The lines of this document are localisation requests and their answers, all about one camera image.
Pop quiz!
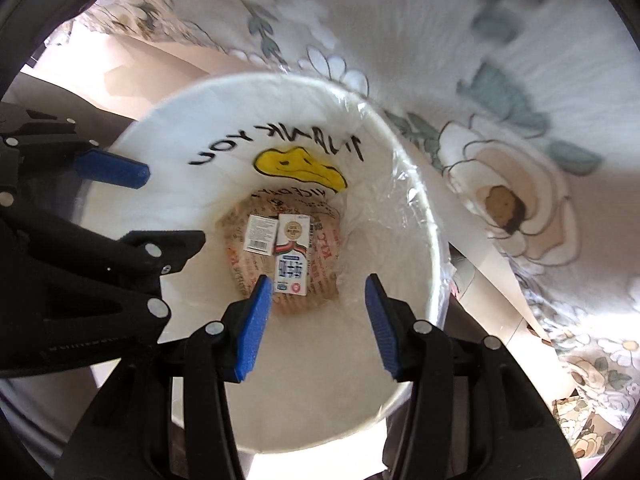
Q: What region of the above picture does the small white medicine box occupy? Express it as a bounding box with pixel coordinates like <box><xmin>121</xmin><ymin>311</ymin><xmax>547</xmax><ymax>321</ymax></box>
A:
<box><xmin>243</xmin><ymin>214</ymin><xmax>279</xmax><ymax>256</ymax></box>

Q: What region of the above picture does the white blue medicine box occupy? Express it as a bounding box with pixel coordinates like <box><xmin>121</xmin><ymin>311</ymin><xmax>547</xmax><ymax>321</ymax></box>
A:
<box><xmin>273</xmin><ymin>214</ymin><xmax>310</xmax><ymax>297</ymax></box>

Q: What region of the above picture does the white trash bin with liner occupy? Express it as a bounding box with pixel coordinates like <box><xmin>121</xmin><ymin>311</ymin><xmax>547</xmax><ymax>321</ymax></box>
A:
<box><xmin>80</xmin><ymin>73</ymin><xmax>448</xmax><ymax>453</ymax></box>

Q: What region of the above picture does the person's dark trousers leg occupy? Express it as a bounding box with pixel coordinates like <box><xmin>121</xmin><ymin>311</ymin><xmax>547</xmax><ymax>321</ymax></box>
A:
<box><xmin>1</xmin><ymin>367</ymin><xmax>98</xmax><ymax>478</ymax></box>

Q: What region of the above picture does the brown paper bag in bin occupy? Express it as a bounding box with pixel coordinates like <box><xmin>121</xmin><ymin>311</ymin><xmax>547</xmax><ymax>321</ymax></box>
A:
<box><xmin>216</xmin><ymin>188</ymin><xmax>343</xmax><ymax>314</ymax></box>

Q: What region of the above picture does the floral bedspread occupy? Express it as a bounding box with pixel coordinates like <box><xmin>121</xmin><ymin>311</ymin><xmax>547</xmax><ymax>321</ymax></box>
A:
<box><xmin>82</xmin><ymin>0</ymin><xmax>639</xmax><ymax>460</ymax></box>

